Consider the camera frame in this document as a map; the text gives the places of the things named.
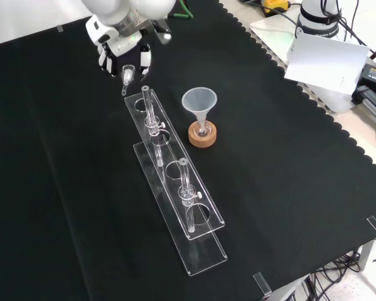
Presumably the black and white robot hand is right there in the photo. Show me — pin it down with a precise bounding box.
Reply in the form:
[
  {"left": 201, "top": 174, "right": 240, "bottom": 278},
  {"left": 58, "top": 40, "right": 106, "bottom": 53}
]
[{"left": 85, "top": 15, "right": 153, "bottom": 78}]

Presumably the translucent plastic funnel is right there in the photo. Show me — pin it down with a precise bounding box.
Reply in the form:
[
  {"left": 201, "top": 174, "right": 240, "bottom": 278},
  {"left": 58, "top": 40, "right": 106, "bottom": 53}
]
[{"left": 181, "top": 88, "right": 218, "bottom": 132}]

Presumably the round-bottom glass flask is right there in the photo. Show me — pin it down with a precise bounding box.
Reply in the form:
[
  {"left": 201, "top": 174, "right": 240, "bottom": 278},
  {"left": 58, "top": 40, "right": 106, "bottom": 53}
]
[{"left": 193, "top": 120, "right": 212, "bottom": 138}]

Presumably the clear acrylic funnel stand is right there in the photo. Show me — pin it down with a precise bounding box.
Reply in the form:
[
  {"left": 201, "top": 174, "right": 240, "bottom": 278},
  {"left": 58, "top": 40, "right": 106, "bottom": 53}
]
[{"left": 124, "top": 85, "right": 229, "bottom": 277}]

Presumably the black bench cloth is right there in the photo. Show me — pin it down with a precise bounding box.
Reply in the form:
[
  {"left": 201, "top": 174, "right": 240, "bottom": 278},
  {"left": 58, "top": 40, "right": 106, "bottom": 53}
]
[{"left": 0, "top": 0, "right": 376, "bottom": 301}]

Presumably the yellow stop button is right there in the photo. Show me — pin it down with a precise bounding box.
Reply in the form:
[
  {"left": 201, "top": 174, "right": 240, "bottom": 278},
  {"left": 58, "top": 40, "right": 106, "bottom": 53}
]
[{"left": 262, "top": 0, "right": 293, "bottom": 16}]

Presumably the white paper card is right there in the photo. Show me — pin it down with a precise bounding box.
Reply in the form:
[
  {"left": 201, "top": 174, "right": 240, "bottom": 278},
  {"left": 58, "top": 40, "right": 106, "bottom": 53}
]
[{"left": 282, "top": 32, "right": 372, "bottom": 95}]

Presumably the black power adapter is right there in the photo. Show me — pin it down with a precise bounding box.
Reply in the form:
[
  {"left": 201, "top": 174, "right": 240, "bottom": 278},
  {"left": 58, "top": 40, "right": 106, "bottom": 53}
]
[{"left": 352, "top": 63, "right": 376, "bottom": 105}]

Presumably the grey table leg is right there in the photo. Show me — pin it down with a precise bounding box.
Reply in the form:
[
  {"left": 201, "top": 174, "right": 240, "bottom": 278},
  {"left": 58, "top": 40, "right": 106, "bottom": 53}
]
[{"left": 358, "top": 236, "right": 376, "bottom": 274}]

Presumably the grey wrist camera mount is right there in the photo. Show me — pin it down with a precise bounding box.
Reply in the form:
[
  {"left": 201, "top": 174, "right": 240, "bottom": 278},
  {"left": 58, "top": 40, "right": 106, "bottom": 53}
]
[{"left": 153, "top": 19, "right": 173, "bottom": 45}]

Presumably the green cable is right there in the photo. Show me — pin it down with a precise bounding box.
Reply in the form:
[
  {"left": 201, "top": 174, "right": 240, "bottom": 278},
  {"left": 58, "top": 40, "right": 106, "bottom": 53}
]
[{"left": 171, "top": 0, "right": 195, "bottom": 20}]

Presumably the cork ring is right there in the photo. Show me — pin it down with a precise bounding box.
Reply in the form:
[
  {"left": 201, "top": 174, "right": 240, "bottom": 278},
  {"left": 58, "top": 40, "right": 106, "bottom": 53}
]
[{"left": 187, "top": 120, "right": 218, "bottom": 149}]

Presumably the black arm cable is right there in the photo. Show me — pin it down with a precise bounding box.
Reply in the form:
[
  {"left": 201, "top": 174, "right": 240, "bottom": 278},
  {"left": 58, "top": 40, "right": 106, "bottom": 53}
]
[{"left": 324, "top": 0, "right": 376, "bottom": 68}]

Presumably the black floor cable bundle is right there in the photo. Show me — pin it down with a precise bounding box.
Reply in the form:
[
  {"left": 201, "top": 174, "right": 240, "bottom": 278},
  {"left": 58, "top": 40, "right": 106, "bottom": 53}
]
[{"left": 296, "top": 249, "right": 376, "bottom": 301}]

